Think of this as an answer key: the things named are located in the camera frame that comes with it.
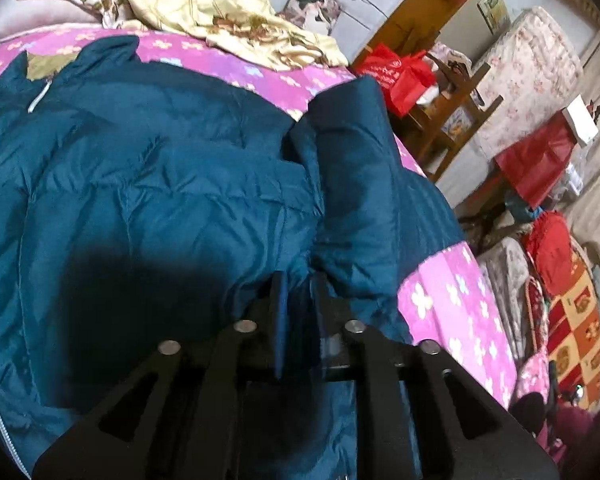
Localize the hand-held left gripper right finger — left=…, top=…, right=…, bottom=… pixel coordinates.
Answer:
left=309, top=272, right=561, bottom=480

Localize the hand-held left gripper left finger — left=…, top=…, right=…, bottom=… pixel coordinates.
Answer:
left=32, top=271, right=289, bottom=480

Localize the teal puffer jacket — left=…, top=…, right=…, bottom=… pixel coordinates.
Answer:
left=0, top=35, right=467, bottom=480

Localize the pink floral bedsheet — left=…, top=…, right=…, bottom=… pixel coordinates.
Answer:
left=0, top=22, right=519, bottom=411

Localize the grey floral blanket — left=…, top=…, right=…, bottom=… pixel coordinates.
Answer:
left=479, top=237, right=532, bottom=361

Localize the pink patterned bag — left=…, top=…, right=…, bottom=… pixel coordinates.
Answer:
left=514, top=352, right=552, bottom=412

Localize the red cushion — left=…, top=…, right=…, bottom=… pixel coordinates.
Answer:
left=524, top=212, right=577, bottom=297

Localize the wooden chair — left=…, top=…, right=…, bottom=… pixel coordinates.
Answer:
left=402, top=57, right=504, bottom=182

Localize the red shopping bag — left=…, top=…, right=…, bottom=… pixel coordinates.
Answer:
left=354, top=43, right=439, bottom=119

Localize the red checkered blanket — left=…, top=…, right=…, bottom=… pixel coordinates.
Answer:
left=545, top=245, right=600, bottom=411

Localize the red paper bag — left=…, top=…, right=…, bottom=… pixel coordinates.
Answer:
left=495, top=112, right=579, bottom=209

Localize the floral covered furniture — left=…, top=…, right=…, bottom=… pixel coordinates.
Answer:
left=472, top=7, right=584, bottom=162

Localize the cream floral quilt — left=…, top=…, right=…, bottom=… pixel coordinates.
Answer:
left=102, top=0, right=351, bottom=72

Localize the white box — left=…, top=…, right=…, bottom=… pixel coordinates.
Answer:
left=564, top=94, right=600, bottom=148

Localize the white pillow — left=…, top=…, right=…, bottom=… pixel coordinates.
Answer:
left=0, top=0, right=105, bottom=52

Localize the wall photo print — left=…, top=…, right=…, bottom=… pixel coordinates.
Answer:
left=282, top=0, right=344, bottom=37

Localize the wooden door frame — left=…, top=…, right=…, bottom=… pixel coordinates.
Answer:
left=364, top=0, right=506, bottom=63

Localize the framed wall picture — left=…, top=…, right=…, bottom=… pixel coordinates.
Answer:
left=477, top=0, right=512, bottom=32

